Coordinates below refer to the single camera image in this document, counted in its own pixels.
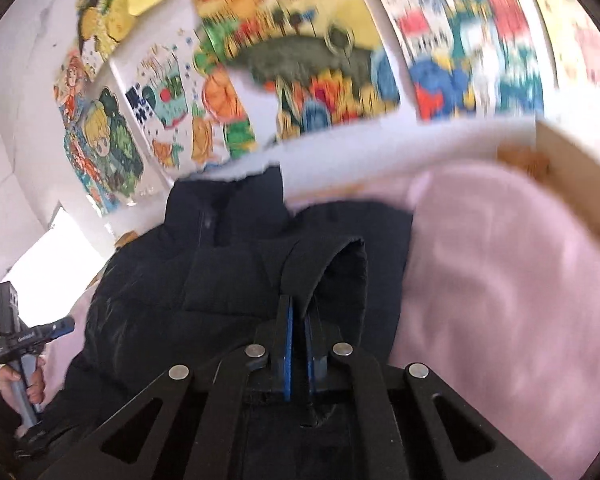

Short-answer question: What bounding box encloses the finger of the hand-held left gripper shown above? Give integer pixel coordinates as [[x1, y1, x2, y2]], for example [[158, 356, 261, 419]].
[[42, 316, 76, 343]]

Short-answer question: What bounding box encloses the bright window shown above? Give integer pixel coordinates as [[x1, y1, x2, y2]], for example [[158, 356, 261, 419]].
[[9, 205, 108, 333]]

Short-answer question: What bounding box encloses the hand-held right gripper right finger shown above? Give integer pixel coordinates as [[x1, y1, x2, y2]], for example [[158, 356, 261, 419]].
[[302, 310, 553, 480]]

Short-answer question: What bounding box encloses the wooden bed frame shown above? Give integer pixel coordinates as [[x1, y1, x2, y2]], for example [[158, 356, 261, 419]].
[[497, 120, 600, 261]]

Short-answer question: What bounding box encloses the pink bed sheet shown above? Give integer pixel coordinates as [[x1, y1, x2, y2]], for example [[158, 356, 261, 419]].
[[45, 162, 600, 480]]

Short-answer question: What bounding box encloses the black puffer jacket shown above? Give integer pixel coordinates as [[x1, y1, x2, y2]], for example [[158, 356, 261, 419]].
[[17, 165, 416, 480]]

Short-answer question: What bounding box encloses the yellow and green wall poster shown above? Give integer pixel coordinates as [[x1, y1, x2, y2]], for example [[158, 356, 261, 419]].
[[192, 0, 402, 142]]

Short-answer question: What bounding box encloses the yellow cartoon wall poster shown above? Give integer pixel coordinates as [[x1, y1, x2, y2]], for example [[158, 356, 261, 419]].
[[76, 0, 137, 63]]

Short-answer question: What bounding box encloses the blue and red wall poster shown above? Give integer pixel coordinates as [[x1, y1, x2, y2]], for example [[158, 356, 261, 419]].
[[359, 0, 548, 122]]

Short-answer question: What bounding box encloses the person's left hand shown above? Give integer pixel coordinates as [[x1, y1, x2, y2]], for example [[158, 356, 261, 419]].
[[0, 354, 47, 406]]

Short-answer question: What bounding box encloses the white and orange wall poster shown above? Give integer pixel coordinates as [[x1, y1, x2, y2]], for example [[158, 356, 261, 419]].
[[109, 22, 259, 173]]

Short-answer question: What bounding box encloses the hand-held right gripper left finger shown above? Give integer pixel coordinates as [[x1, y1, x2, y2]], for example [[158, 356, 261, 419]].
[[37, 296, 295, 480]]

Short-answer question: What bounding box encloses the pale yellow pink wall poster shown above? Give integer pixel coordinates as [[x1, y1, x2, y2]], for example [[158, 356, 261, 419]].
[[517, 0, 600, 108]]

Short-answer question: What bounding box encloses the cartoon figures wall poster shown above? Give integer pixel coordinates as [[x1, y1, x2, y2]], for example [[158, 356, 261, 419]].
[[54, 49, 147, 217]]

